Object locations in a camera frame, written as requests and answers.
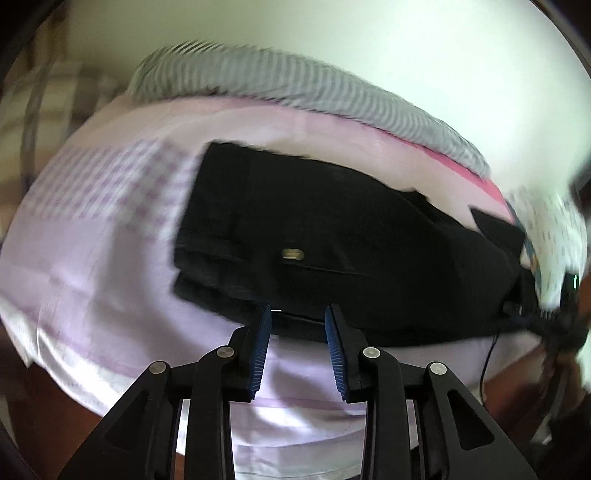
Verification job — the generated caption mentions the pink checked bed sheet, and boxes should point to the pink checked bed sheet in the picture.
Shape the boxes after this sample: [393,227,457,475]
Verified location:
[0,99,546,480]

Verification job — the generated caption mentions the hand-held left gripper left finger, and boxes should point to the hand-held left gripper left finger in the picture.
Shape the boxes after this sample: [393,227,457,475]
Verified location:
[58,302,273,480]

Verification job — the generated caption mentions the thin black cable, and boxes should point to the thin black cable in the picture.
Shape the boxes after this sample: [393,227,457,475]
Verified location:
[479,330,504,403]

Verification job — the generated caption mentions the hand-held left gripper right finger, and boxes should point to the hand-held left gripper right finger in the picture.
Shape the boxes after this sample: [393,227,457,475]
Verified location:
[324,304,539,480]

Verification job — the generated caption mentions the white dotted cloth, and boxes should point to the white dotted cloth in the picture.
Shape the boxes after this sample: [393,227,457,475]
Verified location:
[505,185,588,311]

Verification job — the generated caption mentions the black pants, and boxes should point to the black pants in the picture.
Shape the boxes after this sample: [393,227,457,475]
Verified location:
[173,141,550,347]

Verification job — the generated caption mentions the grey striped pillow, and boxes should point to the grey striped pillow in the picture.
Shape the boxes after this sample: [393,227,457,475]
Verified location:
[127,41,492,178]

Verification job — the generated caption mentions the beige plaid pillow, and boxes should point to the beige plaid pillow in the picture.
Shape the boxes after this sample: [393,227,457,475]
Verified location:
[0,60,125,222]

